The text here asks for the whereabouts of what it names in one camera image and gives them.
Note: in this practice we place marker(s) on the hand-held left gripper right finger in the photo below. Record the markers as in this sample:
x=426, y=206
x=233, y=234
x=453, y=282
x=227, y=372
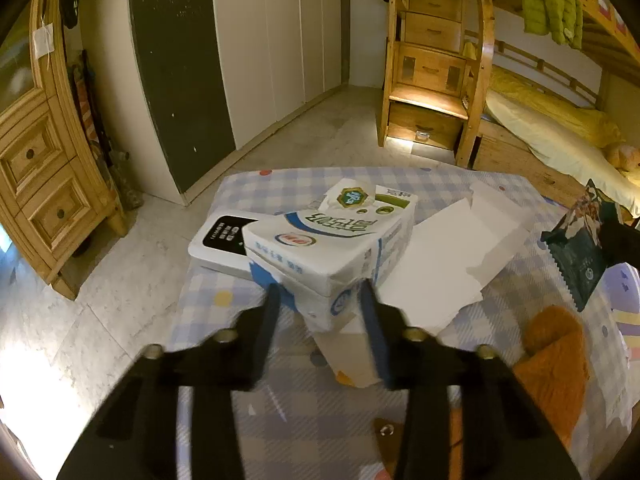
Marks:
x=376, y=332

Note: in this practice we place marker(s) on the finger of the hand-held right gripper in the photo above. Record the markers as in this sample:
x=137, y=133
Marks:
x=622, y=242

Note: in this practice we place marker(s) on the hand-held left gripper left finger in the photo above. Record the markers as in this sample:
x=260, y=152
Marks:
x=264, y=332

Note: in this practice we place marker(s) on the dark green snack packet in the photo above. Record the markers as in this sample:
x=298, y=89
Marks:
x=580, y=250

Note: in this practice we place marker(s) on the white tissue packet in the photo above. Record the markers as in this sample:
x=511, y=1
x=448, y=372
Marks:
x=320, y=245

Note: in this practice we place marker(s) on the rainbow oval rug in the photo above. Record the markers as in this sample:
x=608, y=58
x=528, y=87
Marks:
x=625, y=295

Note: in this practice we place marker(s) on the tan plush toy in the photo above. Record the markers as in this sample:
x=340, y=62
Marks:
x=625, y=157

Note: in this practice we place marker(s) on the table with checked cloth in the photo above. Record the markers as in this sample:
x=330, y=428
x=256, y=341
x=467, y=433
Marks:
x=290, y=425

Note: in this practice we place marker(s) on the white box with black panel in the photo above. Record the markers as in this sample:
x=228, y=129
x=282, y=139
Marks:
x=220, y=245

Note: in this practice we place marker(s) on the white flat cardboard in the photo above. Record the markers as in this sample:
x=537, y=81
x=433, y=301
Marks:
x=450, y=255

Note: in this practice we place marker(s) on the cream mattress sheet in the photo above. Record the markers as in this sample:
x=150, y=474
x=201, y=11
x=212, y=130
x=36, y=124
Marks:
x=550, y=142

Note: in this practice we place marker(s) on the wooden bunk bed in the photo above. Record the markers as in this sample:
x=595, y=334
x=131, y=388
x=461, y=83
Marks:
x=525, y=160

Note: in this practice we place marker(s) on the orange fluffy cloth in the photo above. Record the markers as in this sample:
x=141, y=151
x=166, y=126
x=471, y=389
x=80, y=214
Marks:
x=550, y=360

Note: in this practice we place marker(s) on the yellow blanket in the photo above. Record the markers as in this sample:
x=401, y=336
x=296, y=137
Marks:
x=550, y=105

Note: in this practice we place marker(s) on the dark camouflage long bag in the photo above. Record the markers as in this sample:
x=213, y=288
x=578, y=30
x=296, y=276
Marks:
x=115, y=160

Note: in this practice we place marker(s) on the green puffer jacket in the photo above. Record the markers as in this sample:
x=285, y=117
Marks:
x=550, y=0

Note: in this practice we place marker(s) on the wooden staircase with drawers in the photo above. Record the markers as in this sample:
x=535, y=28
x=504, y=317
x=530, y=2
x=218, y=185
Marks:
x=430, y=70

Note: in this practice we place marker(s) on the wooden cabinet with drawers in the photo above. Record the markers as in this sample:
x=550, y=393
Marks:
x=50, y=175

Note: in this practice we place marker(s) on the dark wardrobe door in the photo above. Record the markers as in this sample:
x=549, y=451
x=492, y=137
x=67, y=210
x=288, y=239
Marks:
x=180, y=70

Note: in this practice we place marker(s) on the white wardrobe with round holes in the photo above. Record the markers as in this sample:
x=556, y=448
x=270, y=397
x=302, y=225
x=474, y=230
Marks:
x=280, y=35

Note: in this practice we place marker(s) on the white paper tag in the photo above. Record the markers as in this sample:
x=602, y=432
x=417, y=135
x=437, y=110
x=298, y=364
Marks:
x=44, y=40

